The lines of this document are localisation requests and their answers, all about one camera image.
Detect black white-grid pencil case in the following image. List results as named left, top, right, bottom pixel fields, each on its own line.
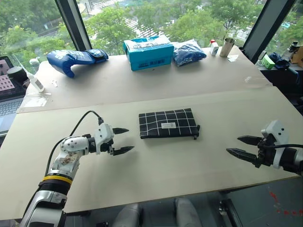
left=138, top=108, right=201, bottom=140

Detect grey rounded robot leg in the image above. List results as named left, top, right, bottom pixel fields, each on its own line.
left=111, top=203, right=143, bottom=227
left=175, top=197, right=202, bottom=227

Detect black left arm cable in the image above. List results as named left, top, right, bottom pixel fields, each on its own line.
left=45, top=110, right=105, bottom=178

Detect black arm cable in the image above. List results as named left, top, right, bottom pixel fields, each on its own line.
left=259, top=143, right=303, bottom=151
left=45, top=110, right=105, bottom=178

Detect blue glove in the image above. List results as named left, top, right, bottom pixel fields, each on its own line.
left=46, top=48, right=109, bottom=79

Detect black round speaker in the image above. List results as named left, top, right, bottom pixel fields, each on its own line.
left=7, top=66, right=27, bottom=82

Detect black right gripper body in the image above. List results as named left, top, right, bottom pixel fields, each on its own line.
left=253, top=136, right=278, bottom=169

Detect green box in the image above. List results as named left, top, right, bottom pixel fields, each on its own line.
left=262, top=53, right=276, bottom=70

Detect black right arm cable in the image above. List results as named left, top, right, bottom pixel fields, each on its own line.
left=259, top=143, right=303, bottom=151

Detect white squeeze bottle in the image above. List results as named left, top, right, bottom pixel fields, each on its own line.
left=17, top=61, right=45, bottom=93

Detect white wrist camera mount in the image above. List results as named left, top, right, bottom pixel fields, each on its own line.
left=260, top=120, right=290, bottom=170
left=94, top=122, right=115, bottom=156

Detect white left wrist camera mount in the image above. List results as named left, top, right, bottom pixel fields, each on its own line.
left=94, top=122, right=115, bottom=156

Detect blue cardboard box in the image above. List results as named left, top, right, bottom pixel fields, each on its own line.
left=123, top=35, right=175, bottom=71

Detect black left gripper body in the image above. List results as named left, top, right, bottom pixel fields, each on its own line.
left=100, top=139, right=115, bottom=156

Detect stainless steel cup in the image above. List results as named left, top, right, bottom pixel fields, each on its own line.
left=219, top=37, right=237, bottom=58

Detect grey laptop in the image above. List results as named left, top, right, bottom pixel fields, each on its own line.
left=0, top=56, right=27, bottom=137

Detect dark blue cloth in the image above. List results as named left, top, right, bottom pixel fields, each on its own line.
left=268, top=52, right=291, bottom=70

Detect black table frame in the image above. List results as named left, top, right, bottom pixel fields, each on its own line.
left=218, top=199, right=240, bottom=227

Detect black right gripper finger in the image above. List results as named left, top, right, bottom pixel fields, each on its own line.
left=237, top=135, right=263, bottom=146
left=225, top=148, right=258, bottom=164

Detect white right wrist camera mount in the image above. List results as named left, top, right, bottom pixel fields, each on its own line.
left=260, top=120, right=290, bottom=170

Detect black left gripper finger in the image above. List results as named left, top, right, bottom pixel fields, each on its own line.
left=113, top=146, right=135, bottom=157
left=112, top=127, right=130, bottom=136

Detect brown paper bag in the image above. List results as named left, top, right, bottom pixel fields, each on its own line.
left=290, top=45, right=303, bottom=65

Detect small white red-capped bottle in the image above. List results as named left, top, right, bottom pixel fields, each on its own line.
left=210, top=39, right=220, bottom=57

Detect blue cloth in plastic bag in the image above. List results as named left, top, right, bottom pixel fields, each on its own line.
left=171, top=38, right=207, bottom=68

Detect black window frame post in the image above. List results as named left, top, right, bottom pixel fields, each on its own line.
left=242, top=0, right=297, bottom=65
left=54, top=0, right=93, bottom=52

